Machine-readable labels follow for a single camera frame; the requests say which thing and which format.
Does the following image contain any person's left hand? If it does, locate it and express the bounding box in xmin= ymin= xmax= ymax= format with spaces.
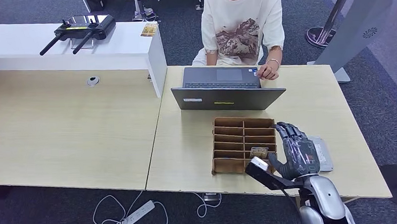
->
xmin=257 ymin=61 xmax=281 ymax=82

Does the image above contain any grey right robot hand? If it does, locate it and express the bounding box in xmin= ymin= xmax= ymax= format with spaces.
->
xmin=266 ymin=120 xmax=322 ymax=182

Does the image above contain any hotel room key card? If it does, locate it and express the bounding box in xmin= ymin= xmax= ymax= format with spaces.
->
xmin=249 ymin=146 xmax=270 ymax=160

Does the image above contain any grey card reader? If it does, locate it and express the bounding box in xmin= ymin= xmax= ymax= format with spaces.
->
xmin=307 ymin=135 xmax=334 ymax=173

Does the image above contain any person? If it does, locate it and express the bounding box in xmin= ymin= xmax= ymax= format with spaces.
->
xmin=188 ymin=0 xmax=287 ymax=84

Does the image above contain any wooden card organizer box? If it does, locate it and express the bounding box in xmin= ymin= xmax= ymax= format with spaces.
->
xmin=209 ymin=114 xmax=279 ymax=177

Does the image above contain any yellow printed card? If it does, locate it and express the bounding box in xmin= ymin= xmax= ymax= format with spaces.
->
xmin=139 ymin=22 xmax=159 ymax=38

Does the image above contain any grey laptop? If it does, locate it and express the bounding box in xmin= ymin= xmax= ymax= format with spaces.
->
xmin=169 ymin=63 xmax=288 ymax=115

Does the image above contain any metal stanchion with round base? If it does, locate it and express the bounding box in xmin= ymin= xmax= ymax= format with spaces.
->
xmin=304 ymin=0 xmax=357 ymax=50

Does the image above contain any beige desk leg panel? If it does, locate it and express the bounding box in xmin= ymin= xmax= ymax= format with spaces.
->
xmin=294 ymin=192 xmax=361 ymax=210

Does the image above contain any grey power adapter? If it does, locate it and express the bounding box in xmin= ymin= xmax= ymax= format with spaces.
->
xmin=202 ymin=191 xmax=222 ymax=203

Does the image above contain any grey kiosk panel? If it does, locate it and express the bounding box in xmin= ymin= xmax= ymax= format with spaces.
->
xmin=304 ymin=0 xmax=397 ymax=86

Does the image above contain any stool base with footring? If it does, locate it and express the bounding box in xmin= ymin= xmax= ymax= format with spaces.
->
xmin=123 ymin=0 xmax=162 ymax=24

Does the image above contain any white power strip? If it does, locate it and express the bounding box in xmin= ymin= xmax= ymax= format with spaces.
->
xmin=119 ymin=200 xmax=157 ymax=224

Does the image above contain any black remote controller with antennas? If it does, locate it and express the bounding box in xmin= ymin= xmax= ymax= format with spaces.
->
xmin=37 ymin=14 xmax=118 ymax=57

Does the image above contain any white raised counter shelf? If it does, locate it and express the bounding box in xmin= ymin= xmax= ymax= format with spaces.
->
xmin=0 ymin=16 xmax=169 ymax=105

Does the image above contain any person's wrist bracelet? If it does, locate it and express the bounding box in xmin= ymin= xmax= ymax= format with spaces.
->
xmin=266 ymin=58 xmax=281 ymax=71

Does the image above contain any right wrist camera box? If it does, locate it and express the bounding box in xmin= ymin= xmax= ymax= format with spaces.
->
xmin=244 ymin=154 xmax=305 ymax=192

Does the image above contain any white looped cable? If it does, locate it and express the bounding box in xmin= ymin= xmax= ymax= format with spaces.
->
xmin=192 ymin=190 xmax=224 ymax=218

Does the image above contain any white power strip cable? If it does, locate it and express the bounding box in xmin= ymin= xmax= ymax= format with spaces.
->
xmin=91 ymin=189 xmax=170 ymax=224

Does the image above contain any silver desk cable grommet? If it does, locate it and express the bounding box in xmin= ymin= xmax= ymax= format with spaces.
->
xmin=86 ymin=75 xmax=101 ymax=87

